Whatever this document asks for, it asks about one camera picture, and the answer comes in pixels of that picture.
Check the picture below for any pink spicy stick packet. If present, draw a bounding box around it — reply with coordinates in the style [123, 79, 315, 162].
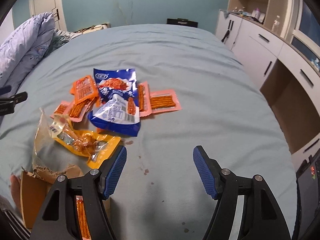
[138, 81, 152, 118]
[50, 98, 96, 122]
[150, 89, 182, 114]

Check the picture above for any orange spicy stick packet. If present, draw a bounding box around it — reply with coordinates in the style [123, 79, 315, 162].
[76, 196, 91, 239]
[70, 75, 99, 104]

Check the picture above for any yellow chicken snack packet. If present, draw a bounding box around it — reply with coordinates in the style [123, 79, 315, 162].
[49, 114, 121, 169]

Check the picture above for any blue white snack bag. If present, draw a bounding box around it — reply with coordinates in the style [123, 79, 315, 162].
[88, 68, 140, 137]

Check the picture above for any lavender floral duvet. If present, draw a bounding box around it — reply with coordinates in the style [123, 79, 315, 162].
[1, 12, 55, 94]

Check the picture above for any brown cardboard box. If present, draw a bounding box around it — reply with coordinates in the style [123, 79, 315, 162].
[19, 164, 112, 230]

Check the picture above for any person's bare leg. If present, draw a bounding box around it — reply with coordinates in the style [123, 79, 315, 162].
[10, 174, 21, 212]

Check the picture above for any clear torn plastic wrapper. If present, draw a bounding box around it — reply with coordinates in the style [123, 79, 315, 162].
[32, 107, 67, 172]

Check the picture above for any green patterned cloth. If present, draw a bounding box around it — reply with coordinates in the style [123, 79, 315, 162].
[46, 29, 82, 55]

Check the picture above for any white door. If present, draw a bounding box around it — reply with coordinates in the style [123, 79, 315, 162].
[29, 0, 67, 31]

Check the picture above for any light blue bed sheet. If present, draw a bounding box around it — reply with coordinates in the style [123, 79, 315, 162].
[1, 24, 297, 239]

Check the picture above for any white cabinet desk unit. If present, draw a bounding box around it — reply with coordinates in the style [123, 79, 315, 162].
[215, 0, 319, 162]

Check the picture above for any black chair back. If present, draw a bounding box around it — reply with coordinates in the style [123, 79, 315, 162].
[167, 18, 199, 28]

